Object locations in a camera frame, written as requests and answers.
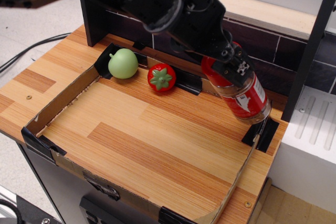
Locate red lidded spice bottle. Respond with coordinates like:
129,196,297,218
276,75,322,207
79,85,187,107
201,57,271,124

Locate green toy apple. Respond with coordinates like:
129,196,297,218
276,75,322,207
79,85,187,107
108,48,139,79

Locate black panel under table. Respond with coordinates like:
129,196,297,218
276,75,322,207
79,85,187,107
79,197,150,223

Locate black base with cable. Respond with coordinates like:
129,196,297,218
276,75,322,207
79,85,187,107
1,196,61,224

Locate taped cardboard fence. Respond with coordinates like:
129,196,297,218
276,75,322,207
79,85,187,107
22,44,278,223

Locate black floor cables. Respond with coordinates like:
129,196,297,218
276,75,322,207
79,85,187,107
0,32,71,73

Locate red toy tomato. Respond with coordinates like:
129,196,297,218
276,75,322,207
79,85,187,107
147,63,176,92

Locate white drainboard unit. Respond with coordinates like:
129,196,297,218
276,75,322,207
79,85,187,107
269,87,335,212

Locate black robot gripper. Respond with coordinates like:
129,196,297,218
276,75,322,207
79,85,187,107
144,0,255,87

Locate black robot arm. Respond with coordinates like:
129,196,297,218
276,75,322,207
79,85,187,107
1,0,254,87

